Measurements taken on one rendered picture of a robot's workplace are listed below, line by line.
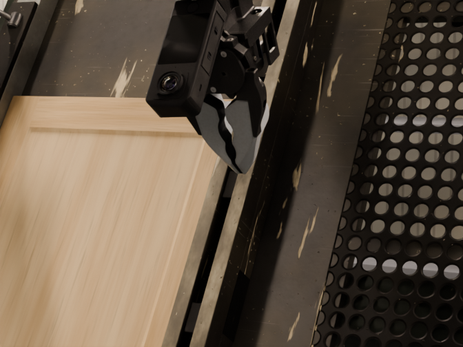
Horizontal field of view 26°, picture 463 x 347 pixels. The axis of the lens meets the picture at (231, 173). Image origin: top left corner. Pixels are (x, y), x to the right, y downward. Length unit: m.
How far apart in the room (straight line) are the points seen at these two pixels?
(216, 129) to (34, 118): 0.68
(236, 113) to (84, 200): 0.57
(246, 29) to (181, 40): 0.07
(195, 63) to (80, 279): 0.62
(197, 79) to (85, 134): 0.69
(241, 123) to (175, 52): 0.11
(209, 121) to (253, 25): 0.10
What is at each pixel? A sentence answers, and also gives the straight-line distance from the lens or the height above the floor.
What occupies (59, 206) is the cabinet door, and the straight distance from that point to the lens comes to 1.50.
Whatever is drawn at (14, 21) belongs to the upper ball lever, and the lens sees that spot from 1.71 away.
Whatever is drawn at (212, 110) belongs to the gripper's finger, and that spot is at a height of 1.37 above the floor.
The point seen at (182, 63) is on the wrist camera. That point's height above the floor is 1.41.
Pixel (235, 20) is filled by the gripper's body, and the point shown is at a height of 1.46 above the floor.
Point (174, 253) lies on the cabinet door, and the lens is 1.36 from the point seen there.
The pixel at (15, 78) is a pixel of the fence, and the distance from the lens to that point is 1.68.
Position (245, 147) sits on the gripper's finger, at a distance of 0.97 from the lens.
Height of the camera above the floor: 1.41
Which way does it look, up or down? 6 degrees down
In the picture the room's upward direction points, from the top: straight up
